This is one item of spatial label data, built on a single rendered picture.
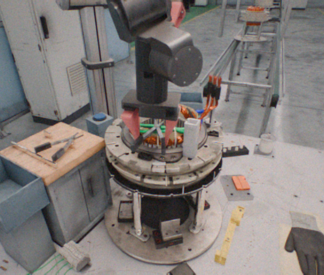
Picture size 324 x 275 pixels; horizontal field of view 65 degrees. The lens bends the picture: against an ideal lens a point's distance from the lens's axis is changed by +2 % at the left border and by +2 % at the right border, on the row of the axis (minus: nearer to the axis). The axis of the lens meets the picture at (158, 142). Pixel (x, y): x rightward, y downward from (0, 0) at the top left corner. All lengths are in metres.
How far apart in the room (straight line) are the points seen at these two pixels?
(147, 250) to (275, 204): 0.48
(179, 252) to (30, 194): 0.42
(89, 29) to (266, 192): 0.87
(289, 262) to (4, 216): 0.73
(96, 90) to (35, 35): 1.79
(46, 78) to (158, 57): 2.55
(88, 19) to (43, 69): 1.90
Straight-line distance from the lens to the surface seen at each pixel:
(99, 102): 1.08
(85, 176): 0.74
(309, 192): 1.11
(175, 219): 0.75
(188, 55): 0.37
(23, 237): 0.74
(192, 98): 1.04
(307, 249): 0.89
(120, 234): 0.82
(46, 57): 2.81
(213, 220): 0.86
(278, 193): 1.05
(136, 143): 0.49
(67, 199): 0.73
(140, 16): 0.40
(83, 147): 0.71
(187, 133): 0.56
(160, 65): 0.37
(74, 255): 0.78
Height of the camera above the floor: 1.45
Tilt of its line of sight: 33 degrees down
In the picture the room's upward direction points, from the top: straight up
